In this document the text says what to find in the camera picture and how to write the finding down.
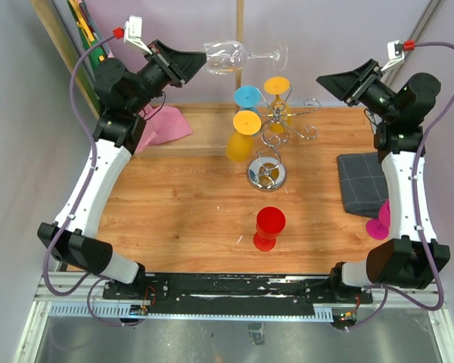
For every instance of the chrome wine glass rack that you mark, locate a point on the chrome wine glass rack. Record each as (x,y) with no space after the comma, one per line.
(266,172)

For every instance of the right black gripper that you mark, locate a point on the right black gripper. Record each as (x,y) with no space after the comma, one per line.
(348,84)

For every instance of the wooden clothes rack frame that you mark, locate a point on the wooden clothes rack frame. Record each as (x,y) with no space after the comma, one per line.
(211,122)

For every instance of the yellow wine glass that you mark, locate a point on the yellow wine glass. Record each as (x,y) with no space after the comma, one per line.
(277,86)
(240,144)

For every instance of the magenta plastic wine glass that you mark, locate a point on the magenta plastic wine glass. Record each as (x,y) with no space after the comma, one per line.
(379,227)

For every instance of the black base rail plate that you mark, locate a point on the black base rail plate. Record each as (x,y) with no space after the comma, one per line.
(232,296)

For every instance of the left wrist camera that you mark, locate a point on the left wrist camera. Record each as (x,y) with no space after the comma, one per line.
(133,32)

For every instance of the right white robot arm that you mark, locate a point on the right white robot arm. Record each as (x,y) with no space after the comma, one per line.
(412,255)

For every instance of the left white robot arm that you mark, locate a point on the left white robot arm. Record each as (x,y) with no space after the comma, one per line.
(71,237)

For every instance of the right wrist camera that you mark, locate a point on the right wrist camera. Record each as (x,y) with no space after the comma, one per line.
(396,55)

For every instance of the clear wine glass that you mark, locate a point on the clear wine glass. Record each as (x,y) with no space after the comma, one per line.
(231,56)

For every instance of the green garment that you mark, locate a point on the green garment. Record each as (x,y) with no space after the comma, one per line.
(96,53)

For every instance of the pink garment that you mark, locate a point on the pink garment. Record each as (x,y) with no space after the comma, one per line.
(167,125)

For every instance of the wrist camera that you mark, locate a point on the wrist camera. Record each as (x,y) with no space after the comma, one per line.
(396,55)
(133,32)

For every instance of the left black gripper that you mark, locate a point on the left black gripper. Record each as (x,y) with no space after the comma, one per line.
(178,65)

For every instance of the grey folded cloth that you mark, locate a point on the grey folded cloth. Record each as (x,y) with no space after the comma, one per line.
(363,185)

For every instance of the blue plastic wine glass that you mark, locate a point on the blue plastic wine glass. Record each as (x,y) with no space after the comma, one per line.
(247,97)

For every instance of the yellow clothes hanger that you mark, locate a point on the yellow clothes hanger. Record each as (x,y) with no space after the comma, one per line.
(85,26)

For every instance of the red plastic wine glass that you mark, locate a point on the red plastic wine glass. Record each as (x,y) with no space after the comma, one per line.
(270,223)

